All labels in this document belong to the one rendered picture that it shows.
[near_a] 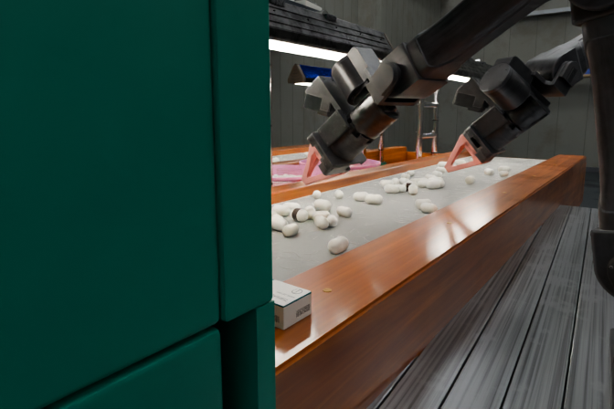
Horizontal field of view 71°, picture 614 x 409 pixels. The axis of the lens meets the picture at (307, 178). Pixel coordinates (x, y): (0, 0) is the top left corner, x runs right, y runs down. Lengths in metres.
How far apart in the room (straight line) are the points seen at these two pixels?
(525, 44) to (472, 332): 7.78
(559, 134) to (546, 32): 1.66
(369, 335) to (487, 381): 0.14
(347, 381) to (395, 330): 0.08
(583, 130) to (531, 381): 7.65
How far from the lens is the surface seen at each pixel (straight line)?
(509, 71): 0.78
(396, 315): 0.44
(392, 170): 1.32
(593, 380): 0.54
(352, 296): 0.40
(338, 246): 0.57
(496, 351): 0.54
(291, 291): 0.36
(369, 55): 0.68
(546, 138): 8.13
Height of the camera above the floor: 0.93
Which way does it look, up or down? 9 degrees down
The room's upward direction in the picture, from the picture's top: straight up
